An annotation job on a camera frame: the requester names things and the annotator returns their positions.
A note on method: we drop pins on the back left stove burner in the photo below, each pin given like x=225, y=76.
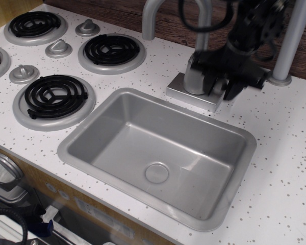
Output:
x=35, y=28

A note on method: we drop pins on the grey stove knob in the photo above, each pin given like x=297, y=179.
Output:
x=58, y=49
x=87, y=28
x=24, y=74

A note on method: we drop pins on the grey support pole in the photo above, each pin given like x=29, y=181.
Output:
x=280, y=76

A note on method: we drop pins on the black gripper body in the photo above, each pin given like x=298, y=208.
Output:
x=229, y=64

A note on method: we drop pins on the grey plastic sink basin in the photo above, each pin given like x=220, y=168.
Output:
x=181, y=163

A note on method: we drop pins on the grey faucet lever handle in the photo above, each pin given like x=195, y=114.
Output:
x=220, y=86

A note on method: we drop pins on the front right stove burner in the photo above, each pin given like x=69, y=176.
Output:
x=53, y=103

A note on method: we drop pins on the silver oven dial knob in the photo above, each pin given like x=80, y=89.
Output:
x=10, y=173

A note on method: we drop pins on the grey stove knob lower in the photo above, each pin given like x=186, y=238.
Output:
x=24, y=74

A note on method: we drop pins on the blue clamp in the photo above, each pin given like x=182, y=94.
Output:
x=40, y=227

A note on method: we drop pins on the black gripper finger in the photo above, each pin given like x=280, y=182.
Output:
x=234, y=87
x=210, y=83

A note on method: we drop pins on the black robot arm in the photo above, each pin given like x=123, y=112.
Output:
x=258, y=23

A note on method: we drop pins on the grey stove knob middle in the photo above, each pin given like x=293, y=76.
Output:
x=58, y=49

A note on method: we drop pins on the back right stove burner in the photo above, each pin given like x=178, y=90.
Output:
x=111, y=54

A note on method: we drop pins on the grey stove knob top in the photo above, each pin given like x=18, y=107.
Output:
x=87, y=28

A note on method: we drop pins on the silver oven door handle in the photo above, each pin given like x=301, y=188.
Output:
x=13, y=197

